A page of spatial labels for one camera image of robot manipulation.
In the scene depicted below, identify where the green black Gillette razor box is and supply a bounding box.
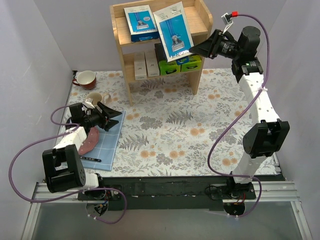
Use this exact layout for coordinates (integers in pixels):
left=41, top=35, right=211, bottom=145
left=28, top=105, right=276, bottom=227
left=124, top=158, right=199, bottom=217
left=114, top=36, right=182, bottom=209
left=180, top=55, right=202, bottom=73
left=154, top=43, right=181, bottom=76

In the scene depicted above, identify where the blue Harry's razor pack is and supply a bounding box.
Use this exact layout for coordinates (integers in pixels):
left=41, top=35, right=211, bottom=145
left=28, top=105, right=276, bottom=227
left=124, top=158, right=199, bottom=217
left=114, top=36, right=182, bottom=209
left=124, top=5, right=160, bottom=42
left=153, top=1, right=194, bottom=62

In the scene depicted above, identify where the white Harry's razor box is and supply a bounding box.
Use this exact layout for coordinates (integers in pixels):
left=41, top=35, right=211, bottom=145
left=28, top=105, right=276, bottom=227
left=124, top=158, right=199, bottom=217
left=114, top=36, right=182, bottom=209
left=144, top=49, right=160, bottom=77

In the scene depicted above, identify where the long white Harry's box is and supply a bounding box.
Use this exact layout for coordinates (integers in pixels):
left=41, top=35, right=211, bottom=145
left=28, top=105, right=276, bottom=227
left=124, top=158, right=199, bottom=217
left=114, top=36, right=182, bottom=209
left=134, top=52, right=147, bottom=81

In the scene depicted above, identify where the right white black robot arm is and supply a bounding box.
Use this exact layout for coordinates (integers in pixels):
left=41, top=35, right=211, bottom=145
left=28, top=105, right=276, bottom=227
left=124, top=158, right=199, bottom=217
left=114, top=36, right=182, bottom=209
left=189, top=26, right=290, bottom=200

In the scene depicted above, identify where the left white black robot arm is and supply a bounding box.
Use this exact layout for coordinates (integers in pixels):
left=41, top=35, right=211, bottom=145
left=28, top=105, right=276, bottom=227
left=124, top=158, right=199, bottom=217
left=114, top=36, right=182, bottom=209
left=42, top=101, right=122, bottom=200

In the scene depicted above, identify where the wooden two-tier shelf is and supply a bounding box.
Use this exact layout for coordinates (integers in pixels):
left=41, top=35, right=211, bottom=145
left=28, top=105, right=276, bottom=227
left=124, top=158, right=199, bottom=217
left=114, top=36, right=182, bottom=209
left=109, top=0, right=213, bottom=106

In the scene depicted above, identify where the cream ceramic mug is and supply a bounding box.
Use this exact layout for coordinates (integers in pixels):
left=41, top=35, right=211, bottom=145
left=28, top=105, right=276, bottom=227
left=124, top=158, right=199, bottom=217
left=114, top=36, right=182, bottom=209
left=85, top=92, right=112, bottom=106

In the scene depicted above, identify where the pink dotted plate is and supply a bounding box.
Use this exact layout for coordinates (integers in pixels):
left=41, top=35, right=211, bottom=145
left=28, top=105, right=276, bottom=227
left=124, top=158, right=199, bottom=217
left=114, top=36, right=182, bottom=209
left=78, top=127, right=100, bottom=156

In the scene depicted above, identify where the blue checked cloth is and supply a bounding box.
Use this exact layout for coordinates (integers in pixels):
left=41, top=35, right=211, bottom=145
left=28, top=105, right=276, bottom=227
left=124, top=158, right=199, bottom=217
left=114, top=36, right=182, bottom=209
left=82, top=110, right=126, bottom=172

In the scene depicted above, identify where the red ceramic mug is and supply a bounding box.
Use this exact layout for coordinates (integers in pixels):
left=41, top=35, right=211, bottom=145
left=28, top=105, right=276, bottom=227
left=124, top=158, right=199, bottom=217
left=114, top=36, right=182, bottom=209
left=72, top=70, right=97, bottom=90

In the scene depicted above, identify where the floral patterned tablecloth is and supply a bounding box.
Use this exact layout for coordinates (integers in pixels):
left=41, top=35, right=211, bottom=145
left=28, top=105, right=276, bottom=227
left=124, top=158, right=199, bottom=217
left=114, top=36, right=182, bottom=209
left=47, top=68, right=278, bottom=178

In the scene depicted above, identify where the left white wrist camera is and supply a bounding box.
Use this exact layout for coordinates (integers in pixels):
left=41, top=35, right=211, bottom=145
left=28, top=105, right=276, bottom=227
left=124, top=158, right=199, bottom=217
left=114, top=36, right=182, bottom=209
left=83, top=97, right=95, bottom=109

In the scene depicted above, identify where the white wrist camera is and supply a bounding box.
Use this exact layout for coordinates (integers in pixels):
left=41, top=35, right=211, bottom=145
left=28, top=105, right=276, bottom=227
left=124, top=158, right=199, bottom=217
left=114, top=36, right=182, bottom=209
left=83, top=97, right=95, bottom=109
left=221, top=11, right=239, bottom=34

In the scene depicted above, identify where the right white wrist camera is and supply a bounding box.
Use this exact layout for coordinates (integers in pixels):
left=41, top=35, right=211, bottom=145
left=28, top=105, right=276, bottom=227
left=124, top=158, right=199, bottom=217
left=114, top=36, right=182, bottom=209
left=221, top=11, right=239, bottom=34

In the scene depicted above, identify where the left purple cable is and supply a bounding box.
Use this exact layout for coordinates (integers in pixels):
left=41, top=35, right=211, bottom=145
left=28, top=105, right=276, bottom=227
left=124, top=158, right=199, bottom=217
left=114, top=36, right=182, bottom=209
left=8, top=104, right=128, bottom=225

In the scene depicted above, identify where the purple cable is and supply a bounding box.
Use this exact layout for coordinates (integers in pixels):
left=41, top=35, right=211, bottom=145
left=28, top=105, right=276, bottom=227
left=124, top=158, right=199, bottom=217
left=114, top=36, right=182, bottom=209
left=8, top=104, right=128, bottom=225
left=207, top=12, right=272, bottom=218

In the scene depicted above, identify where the knife with wooden handle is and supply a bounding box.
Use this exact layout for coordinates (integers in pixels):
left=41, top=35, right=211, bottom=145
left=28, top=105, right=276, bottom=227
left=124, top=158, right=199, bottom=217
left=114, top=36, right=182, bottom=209
left=80, top=155, right=102, bottom=163

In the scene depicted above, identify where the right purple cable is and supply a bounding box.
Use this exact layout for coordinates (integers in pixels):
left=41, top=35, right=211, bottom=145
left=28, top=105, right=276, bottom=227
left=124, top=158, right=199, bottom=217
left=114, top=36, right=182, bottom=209
left=207, top=12, right=272, bottom=218

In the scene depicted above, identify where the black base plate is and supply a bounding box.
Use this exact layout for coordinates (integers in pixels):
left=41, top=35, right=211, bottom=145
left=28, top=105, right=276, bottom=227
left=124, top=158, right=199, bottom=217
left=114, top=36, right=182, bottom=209
left=77, top=178, right=257, bottom=212

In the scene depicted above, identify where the aluminium rail frame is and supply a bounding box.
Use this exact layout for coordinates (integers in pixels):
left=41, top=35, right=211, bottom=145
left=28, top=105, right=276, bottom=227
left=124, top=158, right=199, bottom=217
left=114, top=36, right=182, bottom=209
left=22, top=181, right=313, bottom=240

